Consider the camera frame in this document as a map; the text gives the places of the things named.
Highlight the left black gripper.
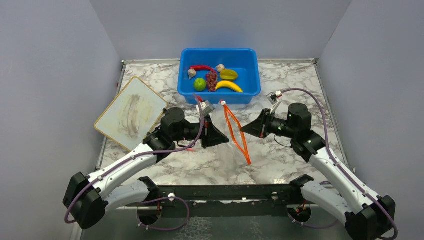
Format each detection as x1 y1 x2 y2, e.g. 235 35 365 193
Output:
172 115 230 149

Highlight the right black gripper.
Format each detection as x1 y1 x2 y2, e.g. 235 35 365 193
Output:
241 108 298 139

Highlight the clear zip bag orange zipper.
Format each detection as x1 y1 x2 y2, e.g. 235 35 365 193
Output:
206 100 276 167

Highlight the purple grape bunch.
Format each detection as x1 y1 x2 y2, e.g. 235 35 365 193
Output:
205 71 218 92

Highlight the yellow green starfruit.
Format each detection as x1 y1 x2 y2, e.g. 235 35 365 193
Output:
219 69 239 81

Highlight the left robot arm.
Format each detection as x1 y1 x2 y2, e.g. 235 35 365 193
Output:
63 107 229 230

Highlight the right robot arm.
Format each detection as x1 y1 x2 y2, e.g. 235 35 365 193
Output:
241 103 396 240

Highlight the green lime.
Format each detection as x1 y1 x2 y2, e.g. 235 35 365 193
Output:
193 78 207 92

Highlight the yellow banana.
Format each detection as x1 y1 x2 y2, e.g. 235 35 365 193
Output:
215 80 243 93

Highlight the blue plastic bin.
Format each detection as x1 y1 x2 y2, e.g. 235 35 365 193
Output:
177 48 261 105

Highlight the left garlic bulb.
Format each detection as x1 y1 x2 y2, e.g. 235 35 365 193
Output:
187 69 197 80

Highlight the garlic bulb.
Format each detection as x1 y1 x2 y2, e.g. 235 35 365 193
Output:
215 64 226 73
187 69 197 80

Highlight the right garlic bulb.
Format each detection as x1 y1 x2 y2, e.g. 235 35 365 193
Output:
215 64 226 73

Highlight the red chili pepper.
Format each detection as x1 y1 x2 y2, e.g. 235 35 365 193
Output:
189 65 217 74

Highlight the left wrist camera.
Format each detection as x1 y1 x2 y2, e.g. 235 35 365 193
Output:
200 100 215 117

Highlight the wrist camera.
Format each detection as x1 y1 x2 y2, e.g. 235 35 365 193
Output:
266 90 283 114
200 100 215 117

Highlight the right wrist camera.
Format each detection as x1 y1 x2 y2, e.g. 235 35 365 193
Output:
266 90 283 114

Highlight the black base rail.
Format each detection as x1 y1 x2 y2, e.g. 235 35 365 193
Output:
129 184 313 218

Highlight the white board with wooden frame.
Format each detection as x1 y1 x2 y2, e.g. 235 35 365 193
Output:
94 76 168 151

